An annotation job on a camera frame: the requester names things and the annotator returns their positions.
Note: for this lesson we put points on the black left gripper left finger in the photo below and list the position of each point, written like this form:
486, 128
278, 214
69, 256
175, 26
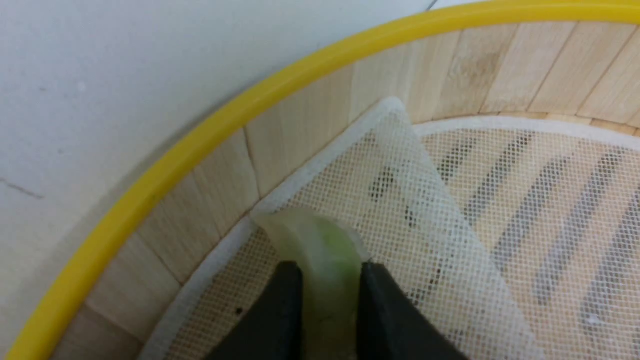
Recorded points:
272, 328

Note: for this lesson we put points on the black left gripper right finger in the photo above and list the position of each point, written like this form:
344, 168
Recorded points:
390, 327

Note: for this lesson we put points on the green dumpling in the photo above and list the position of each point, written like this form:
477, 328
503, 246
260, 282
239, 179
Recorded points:
330, 255

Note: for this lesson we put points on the white mesh steamer liner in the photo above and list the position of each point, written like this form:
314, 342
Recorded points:
517, 238

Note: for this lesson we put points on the bamboo steamer basket yellow rim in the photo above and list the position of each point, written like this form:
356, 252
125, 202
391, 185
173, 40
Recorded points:
574, 60

